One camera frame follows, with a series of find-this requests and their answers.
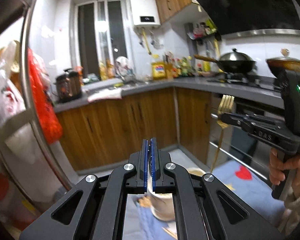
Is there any gold fork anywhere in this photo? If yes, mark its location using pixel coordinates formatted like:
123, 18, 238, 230
210, 95, 235, 173

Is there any wooden chopstick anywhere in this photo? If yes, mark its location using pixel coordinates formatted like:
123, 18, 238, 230
162, 227, 178, 239

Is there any person right hand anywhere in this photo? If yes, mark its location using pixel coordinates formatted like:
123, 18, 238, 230
269, 148, 300, 198

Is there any cream ceramic utensil holder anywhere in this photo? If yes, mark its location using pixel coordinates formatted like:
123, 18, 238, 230
147, 167, 206, 222

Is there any white dish towel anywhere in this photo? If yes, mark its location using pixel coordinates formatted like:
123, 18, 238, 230
88, 88, 122, 103

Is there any built-in oven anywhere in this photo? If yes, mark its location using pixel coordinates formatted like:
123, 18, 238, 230
205, 94, 271, 186

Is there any blue cartoon cloth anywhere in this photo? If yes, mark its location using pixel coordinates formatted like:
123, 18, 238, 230
123, 159, 287, 240

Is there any brown frying pan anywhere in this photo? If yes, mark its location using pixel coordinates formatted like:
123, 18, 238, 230
266, 48, 300, 78

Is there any yellow oil bottle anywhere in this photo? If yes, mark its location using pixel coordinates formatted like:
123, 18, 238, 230
151, 62, 166, 80

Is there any black wok with lid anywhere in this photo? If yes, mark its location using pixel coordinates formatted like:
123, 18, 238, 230
194, 48, 256, 74

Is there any electric pressure cooker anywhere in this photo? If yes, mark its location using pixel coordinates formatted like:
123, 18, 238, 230
55, 68, 82, 103

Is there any red plastic bag hanging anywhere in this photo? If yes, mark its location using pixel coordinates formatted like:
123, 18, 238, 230
27, 48, 63, 145

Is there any white water heater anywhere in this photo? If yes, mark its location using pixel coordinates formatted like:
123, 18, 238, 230
130, 0, 161, 28

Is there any red plastic bag lower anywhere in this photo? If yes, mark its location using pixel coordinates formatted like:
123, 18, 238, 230
0, 173, 38, 231

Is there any metal shelf rack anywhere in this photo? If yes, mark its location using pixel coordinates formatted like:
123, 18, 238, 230
0, 0, 73, 205

